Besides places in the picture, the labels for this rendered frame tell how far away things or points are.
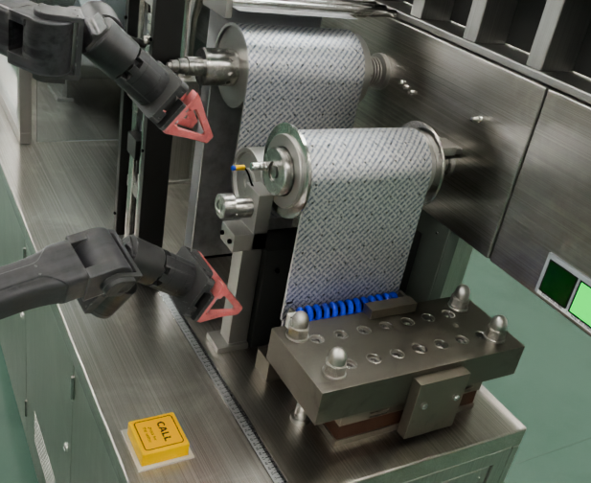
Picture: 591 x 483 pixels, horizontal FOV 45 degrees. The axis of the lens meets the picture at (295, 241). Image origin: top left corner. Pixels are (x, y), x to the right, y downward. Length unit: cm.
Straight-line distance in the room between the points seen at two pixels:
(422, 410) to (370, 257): 26
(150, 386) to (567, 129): 75
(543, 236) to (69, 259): 69
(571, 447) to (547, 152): 184
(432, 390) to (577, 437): 181
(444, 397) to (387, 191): 34
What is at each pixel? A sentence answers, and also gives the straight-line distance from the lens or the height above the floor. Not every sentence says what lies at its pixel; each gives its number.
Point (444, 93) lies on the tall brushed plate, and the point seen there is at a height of 136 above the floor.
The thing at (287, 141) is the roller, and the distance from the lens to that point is 108.
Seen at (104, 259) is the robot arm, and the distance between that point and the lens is 92.
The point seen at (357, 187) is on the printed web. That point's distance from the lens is 111.
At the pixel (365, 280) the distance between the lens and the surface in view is 122.
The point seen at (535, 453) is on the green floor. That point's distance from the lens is 274.
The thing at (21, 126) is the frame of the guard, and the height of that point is 95.
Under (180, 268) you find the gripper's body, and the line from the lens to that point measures 101.
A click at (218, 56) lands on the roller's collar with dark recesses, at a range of 125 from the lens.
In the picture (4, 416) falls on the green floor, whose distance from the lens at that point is 247.
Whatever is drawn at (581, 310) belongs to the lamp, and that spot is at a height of 117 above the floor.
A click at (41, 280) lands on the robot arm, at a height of 119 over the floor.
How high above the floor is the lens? 167
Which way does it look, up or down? 28 degrees down
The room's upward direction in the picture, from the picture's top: 11 degrees clockwise
